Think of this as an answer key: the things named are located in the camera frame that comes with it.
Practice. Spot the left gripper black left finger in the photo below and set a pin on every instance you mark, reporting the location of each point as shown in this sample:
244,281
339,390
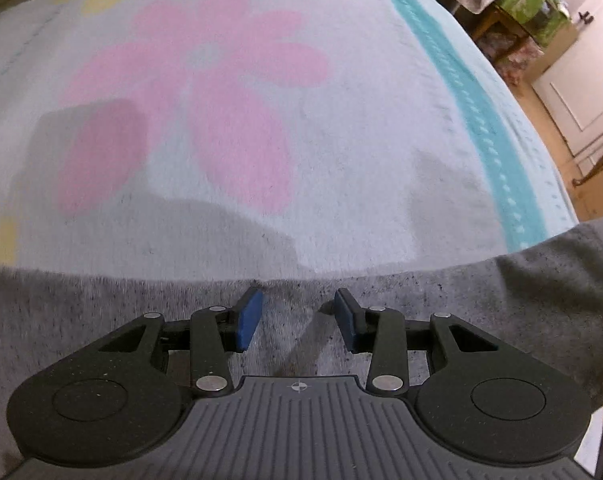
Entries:
120,396

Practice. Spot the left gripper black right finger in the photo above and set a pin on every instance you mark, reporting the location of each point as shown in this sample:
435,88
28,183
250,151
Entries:
472,392

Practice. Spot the grey sweatpants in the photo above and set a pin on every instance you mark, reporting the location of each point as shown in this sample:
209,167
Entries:
546,300

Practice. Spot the cardboard box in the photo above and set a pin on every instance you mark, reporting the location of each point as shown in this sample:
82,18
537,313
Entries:
589,198

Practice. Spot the floral white bed blanket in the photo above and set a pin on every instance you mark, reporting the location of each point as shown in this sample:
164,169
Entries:
227,139

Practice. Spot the white door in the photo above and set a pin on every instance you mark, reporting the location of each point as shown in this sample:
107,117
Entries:
572,87

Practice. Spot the wooden chair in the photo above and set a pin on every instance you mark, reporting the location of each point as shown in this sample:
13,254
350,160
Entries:
495,15

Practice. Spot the green patterned bag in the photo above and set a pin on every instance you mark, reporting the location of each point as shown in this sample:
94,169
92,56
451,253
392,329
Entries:
542,19

